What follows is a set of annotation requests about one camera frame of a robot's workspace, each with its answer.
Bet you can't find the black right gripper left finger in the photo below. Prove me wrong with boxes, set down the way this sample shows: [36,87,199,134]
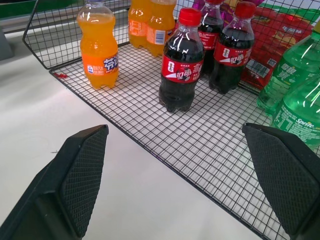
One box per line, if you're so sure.
[0,124,110,240]

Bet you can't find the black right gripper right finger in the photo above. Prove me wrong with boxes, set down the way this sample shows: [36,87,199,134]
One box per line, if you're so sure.
[241,122,320,240]

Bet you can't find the green Sprite bottle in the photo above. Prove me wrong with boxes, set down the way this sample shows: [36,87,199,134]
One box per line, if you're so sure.
[256,29,320,117]
[271,74,320,152]

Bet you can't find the red snack bag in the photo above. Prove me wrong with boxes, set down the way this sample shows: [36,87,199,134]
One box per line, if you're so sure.
[239,5,319,91]

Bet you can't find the cola bottle red cap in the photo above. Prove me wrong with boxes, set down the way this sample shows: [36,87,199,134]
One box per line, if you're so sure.
[158,7,205,113]
[208,1,256,95]
[199,0,224,76]

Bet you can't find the orange soda bottle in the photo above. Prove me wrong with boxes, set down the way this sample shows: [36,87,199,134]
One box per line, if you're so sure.
[146,0,177,58]
[127,0,152,50]
[76,0,119,91]

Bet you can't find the purple snack bag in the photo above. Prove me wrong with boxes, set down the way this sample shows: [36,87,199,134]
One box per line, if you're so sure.
[191,0,261,27]

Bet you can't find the black wire mesh basket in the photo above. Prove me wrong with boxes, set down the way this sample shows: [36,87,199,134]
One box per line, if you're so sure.
[22,0,320,240]

